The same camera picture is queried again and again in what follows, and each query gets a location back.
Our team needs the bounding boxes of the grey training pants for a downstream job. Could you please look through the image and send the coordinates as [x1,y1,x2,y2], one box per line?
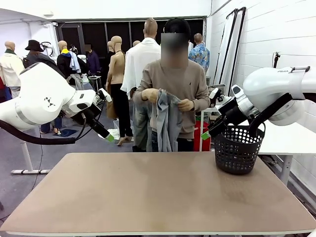
[147,88,183,153]

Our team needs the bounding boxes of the white side table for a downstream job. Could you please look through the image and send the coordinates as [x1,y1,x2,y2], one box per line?
[256,100,316,186]

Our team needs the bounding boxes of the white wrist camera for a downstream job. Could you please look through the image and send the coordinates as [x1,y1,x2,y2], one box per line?
[209,87,232,106]
[98,87,113,102]

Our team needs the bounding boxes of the man in blue floral shirt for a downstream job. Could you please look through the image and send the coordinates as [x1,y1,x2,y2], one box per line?
[188,33,210,75]

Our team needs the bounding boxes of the person's left forearm beige sleeve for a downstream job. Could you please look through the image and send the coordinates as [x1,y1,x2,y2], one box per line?
[192,96,211,112]

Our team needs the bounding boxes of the black tripod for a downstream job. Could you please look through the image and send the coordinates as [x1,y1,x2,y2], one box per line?
[273,51,282,69]

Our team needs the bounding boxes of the tall mannequin white cloth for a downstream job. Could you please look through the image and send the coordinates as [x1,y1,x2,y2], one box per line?
[120,17,161,152]

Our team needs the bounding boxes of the crumpled white cloth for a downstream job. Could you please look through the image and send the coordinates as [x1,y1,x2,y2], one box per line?
[108,128,122,141]

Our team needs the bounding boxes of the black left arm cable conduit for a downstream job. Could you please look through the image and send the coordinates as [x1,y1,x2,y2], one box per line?
[0,119,76,146]

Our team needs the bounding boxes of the mannequin black jacket yellow collar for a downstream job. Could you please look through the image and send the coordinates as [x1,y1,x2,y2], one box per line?
[56,40,87,80]

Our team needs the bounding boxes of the white T-shaped desk leg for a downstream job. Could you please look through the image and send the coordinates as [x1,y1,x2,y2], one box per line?
[11,142,51,175]

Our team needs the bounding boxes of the black cap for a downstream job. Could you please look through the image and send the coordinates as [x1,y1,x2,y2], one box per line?
[164,17,192,35]

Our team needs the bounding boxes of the mannequin in cream jacket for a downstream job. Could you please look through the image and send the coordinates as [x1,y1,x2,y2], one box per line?
[0,40,25,99]

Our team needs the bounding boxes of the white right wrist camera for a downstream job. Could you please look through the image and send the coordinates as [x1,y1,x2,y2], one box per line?
[209,87,232,106]

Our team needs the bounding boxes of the red bag white frame cart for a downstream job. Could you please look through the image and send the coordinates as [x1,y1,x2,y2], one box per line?
[194,110,213,152]

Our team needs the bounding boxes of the person in navy hoodie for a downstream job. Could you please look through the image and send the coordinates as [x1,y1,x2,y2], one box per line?
[83,44,101,76]

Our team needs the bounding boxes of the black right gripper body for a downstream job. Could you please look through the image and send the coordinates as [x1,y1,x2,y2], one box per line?
[218,97,250,124]

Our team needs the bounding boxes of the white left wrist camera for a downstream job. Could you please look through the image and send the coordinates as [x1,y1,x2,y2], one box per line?
[98,87,113,102]

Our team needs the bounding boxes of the black perforated plastic basket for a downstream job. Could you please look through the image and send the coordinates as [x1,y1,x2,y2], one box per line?
[213,122,267,175]

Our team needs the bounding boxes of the person's left hand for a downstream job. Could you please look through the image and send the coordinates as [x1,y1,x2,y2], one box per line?
[177,98,196,113]

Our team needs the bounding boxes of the person in beige sweater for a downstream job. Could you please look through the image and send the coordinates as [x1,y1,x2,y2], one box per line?
[133,17,210,153]

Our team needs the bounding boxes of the person's right hand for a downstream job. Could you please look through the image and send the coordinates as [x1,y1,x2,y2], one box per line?
[141,88,160,104]

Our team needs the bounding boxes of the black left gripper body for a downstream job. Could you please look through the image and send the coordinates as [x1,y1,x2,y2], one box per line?
[82,108,104,133]

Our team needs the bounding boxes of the black-framed white panel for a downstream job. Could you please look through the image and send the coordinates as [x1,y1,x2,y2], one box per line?
[213,8,239,86]
[228,6,247,88]

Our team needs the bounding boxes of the bare tan mannequin black trousers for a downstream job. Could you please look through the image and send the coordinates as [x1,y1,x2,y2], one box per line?
[105,36,134,147]

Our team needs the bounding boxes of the person in black hat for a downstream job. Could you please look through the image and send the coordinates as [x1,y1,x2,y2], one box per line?
[22,39,64,134]

